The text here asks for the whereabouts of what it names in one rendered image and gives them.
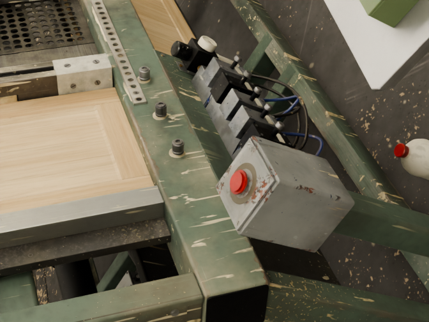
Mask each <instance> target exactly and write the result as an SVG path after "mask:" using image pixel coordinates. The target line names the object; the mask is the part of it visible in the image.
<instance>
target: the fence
mask: <svg viewBox="0 0 429 322"><path fill-rule="evenodd" d="M160 217H164V201H163V198H162V195H161V193H160V191H159V188H158V186H157V185H156V186H152V187H146V188H139V189H135V190H128V191H124V192H118V193H114V194H107V195H101V196H96V197H90V198H86V199H79V200H76V201H69V202H65V203H58V204H51V205H48V206H41V207H37V208H31V209H26V210H20V211H13V212H9V213H3V214H0V249H3V248H6V247H12V246H16V245H22V244H27V243H32V242H38V241H42V240H48V239H53V238H58V237H62V236H68V235H72V234H79V233H85V232H88V231H94V230H99V229H105V228H108V227H114V226H121V225H125V224H131V223H134V222H140V221H144V220H151V219H157V218H160Z"/></svg>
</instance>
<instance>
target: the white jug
mask: <svg viewBox="0 0 429 322"><path fill-rule="evenodd" d="M394 154H395V156H396V157H400V158H401V162H402V166H403V168H404V169H405V170H406V171H407V172H408V173H409V174H411V175H413V176H417V177H421V178H424V179H426V180H429V140H427V139H414V140H412V141H410V142H409V143H407V144H406V145H404V144H403V143H399V144H397V145H396V146H395V149H394Z"/></svg>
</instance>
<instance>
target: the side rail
mask: <svg viewBox="0 0 429 322"><path fill-rule="evenodd" d="M203 300H204V297H203V294H202V291H201V289H200V286H199V284H198V282H197V279H196V277H195V274H194V273H192V272H191V273H186V274H182V275H177V276H173V277H168V278H164V279H159V280H154V281H150V282H145V283H141V284H136V285H132V286H126V287H121V288H117V289H112V290H108V291H103V292H99V293H94V294H90V295H85V296H80V297H76V298H71V299H67V300H61V301H58V302H52V303H47V304H43V305H38V306H34V307H29V308H26V309H20V310H15V311H11V312H5V313H2V314H0V322H201V317H202V303H203Z"/></svg>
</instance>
